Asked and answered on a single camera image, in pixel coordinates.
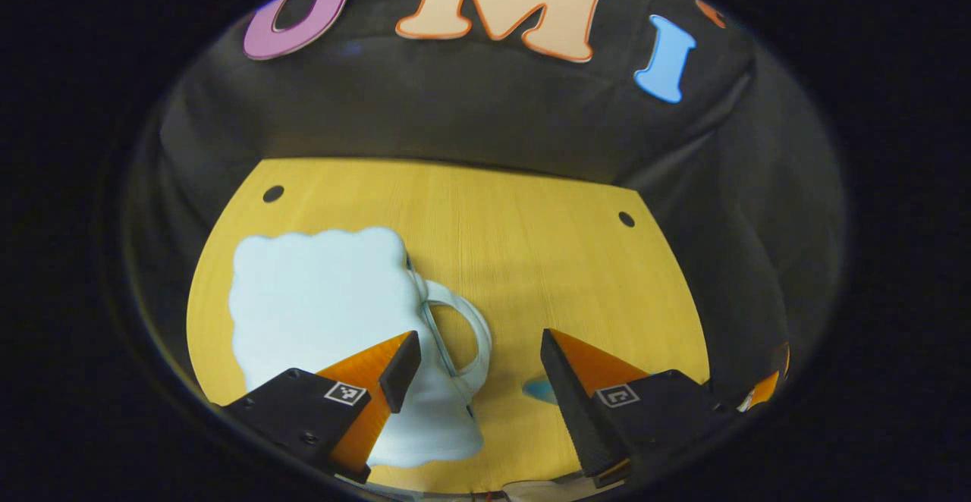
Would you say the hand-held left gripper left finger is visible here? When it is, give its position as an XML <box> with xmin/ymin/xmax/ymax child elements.
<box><xmin>216</xmin><ymin>330</ymin><xmax>423</xmax><ymax>485</ymax></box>

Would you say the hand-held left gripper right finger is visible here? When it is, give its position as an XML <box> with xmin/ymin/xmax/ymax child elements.
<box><xmin>540</xmin><ymin>328</ymin><xmax>740</xmax><ymax>488</ymax></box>

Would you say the teal skin care tube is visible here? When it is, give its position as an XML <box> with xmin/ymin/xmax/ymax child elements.
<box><xmin>522</xmin><ymin>377</ymin><xmax>558</xmax><ymax>406</ymax></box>

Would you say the black backdrop cloth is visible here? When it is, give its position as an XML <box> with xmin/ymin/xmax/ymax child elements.
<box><xmin>121</xmin><ymin>0</ymin><xmax>847</xmax><ymax>412</ymax></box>

